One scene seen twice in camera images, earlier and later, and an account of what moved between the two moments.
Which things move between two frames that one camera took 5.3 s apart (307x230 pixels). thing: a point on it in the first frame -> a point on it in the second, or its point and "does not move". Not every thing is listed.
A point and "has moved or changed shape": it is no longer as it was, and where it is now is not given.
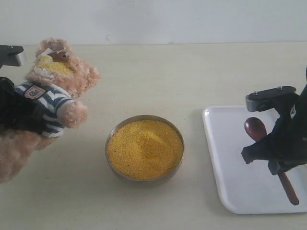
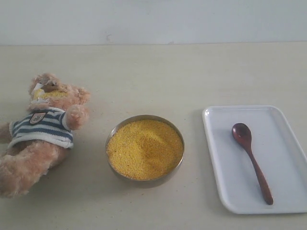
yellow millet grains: (145, 149) does not move
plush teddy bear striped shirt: (55, 81) has moved or changed shape
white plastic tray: (249, 188) does not move
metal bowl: (144, 147) does not move
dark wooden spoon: (256, 130) -> (242, 133)
